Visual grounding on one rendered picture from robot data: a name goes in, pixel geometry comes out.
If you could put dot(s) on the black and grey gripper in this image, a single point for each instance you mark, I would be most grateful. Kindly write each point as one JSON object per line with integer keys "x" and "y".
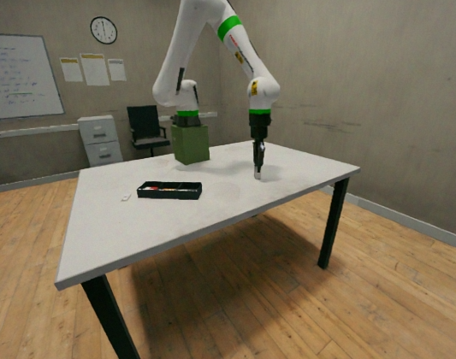
{"x": 258, "y": 133}

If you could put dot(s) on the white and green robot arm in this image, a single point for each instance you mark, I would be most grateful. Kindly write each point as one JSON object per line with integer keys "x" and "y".
{"x": 169, "y": 90}

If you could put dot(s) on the dark grey three-compartment bin rack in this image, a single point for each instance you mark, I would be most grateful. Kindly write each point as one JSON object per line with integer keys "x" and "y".
{"x": 185, "y": 190}

